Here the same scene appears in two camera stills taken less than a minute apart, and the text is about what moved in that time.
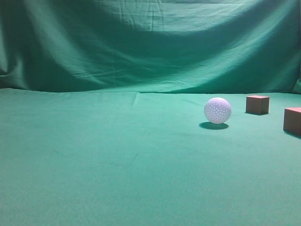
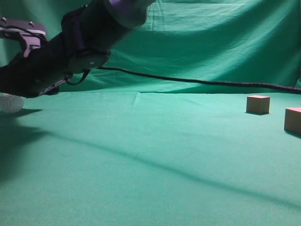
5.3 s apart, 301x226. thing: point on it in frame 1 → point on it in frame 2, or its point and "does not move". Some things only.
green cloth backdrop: (102, 113) does not move
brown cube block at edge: (292, 119) does not move
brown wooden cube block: (257, 104) does not move
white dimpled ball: (217, 110) → (11, 103)
